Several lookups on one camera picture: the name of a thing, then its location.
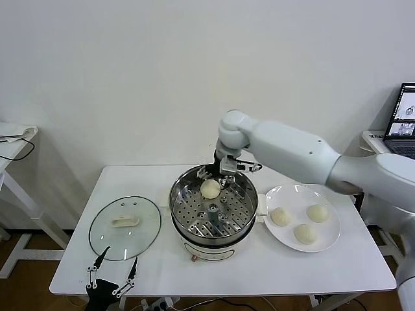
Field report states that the white round plate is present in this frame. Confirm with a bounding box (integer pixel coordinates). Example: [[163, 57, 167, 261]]
[[264, 184, 342, 253]]

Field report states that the white folded cloth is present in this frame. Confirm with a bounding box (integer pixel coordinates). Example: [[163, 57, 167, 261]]
[[0, 122, 39, 143]]

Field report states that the perforated steel steamer basket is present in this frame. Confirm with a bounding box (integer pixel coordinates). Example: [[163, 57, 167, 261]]
[[168, 164, 259, 246]]

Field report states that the black hanging cable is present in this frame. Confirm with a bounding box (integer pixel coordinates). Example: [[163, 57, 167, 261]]
[[353, 192, 366, 214]]

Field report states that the white steamed baozi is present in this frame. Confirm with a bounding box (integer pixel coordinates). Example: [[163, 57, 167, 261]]
[[270, 207, 292, 227], [293, 223, 318, 246], [306, 203, 329, 224], [200, 179, 221, 200]]

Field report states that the thin black cable loop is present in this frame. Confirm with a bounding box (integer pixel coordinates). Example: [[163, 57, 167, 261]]
[[0, 137, 35, 161]]

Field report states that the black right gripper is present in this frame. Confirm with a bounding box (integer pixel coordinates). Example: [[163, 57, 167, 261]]
[[196, 154, 236, 189]]

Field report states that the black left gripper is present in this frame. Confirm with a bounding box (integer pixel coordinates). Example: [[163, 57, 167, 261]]
[[84, 246, 139, 311]]

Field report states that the grey open laptop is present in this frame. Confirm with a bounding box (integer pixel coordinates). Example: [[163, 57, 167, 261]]
[[383, 82, 415, 155]]

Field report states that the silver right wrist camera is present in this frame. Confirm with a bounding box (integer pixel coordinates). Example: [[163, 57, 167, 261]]
[[219, 155, 262, 178]]

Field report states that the white side table with cloth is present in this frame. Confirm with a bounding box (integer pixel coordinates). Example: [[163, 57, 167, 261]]
[[0, 122, 74, 279]]

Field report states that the round glass pot lid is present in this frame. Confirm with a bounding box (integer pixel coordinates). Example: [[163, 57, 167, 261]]
[[88, 195, 162, 262]]

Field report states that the white power strip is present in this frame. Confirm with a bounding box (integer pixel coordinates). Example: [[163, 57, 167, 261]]
[[141, 297, 181, 311]]

